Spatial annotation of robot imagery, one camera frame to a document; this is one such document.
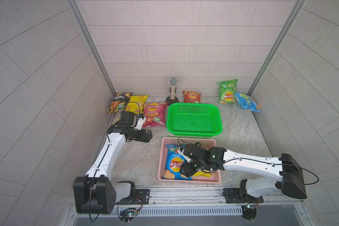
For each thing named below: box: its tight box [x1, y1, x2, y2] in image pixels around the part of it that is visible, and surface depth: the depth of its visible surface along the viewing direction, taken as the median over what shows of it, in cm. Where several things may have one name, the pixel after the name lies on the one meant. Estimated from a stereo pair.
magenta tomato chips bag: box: [142, 101, 169, 128], surface depth 98 cm
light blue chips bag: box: [234, 92, 261, 113], surface depth 105 cm
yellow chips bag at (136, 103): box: [124, 94, 150, 115], surface depth 107 cm
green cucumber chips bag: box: [216, 78, 239, 105], surface depth 110 cm
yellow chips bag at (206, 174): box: [192, 169, 216, 178], surface depth 74 cm
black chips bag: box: [106, 92, 133, 114], surface depth 107 cm
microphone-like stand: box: [165, 76, 179, 106], surface depth 101 cm
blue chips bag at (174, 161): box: [162, 144, 193, 181], surface depth 77 cm
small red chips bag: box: [182, 90, 202, 104], surface depth 111 cm
